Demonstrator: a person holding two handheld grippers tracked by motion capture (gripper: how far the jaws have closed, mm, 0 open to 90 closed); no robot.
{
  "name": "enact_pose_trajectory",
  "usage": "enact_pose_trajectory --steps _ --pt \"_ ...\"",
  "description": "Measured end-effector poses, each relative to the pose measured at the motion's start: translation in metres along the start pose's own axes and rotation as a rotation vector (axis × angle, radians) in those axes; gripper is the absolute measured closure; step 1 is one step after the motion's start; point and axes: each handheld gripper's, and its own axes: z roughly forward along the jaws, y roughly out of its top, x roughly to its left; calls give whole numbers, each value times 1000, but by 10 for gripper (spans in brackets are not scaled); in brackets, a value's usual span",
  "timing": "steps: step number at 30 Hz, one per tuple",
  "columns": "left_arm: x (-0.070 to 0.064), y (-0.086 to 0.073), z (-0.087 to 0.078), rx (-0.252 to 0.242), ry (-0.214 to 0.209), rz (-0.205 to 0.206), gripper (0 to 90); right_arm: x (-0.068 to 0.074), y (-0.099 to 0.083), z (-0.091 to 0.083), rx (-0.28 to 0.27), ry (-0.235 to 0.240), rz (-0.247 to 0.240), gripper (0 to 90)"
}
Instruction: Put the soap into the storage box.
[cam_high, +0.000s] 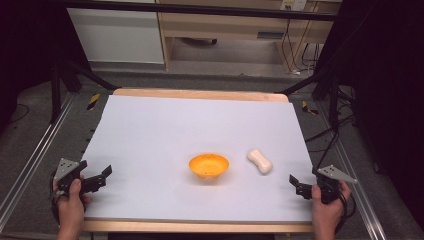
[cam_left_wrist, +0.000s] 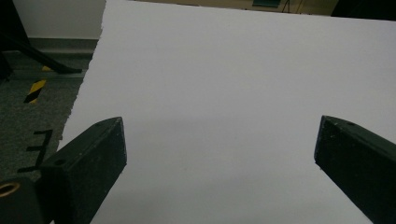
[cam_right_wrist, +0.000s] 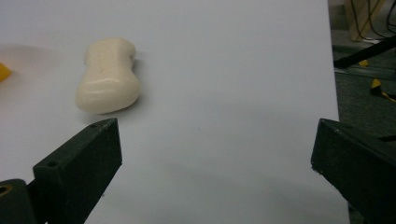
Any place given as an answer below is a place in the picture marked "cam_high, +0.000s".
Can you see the black curtain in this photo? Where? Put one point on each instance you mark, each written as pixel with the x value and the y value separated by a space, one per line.
pixel 30 43
pixel 386 83

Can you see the person's left hand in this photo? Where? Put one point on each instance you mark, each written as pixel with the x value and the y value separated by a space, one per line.
pixel 70 208

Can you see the white foam sheet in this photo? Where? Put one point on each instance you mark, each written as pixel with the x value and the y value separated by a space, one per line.
pixel 166 133

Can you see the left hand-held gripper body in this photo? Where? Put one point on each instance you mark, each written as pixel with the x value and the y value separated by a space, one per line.
pixel 66 170

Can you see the light wooden desk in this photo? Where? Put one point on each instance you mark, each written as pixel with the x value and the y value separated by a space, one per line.
pixel 216 25

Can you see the person's right hand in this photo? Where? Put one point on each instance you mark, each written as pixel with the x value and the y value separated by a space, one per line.
pixel 328 215

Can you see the white bone-shaped soap bar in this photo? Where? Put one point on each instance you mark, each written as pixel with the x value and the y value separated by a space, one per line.
pixel 260 161

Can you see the white wall socket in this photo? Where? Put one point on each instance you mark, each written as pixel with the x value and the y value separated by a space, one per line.
pixel 293 4

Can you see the yellow black striped tape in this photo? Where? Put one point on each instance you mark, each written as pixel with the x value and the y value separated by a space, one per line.
pixel 309 108
pixel 93 101

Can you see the black metal stand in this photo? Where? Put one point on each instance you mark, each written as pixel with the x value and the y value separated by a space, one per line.
pixel 56 90
pixel 333 100

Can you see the black metal crossbar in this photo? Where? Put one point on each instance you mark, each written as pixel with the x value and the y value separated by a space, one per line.
pixel 200 8

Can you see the aluminium floor rail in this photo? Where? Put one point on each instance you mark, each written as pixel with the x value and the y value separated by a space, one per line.
pixel 36 153
pixel 353 186

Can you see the orange plastic bowl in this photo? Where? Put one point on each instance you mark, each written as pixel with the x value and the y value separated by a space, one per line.
pixel 209 165

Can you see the white cabinet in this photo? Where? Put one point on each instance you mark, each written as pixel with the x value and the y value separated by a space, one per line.
pixel 116 36

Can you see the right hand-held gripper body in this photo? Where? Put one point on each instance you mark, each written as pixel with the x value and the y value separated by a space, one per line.
pixel 330 186

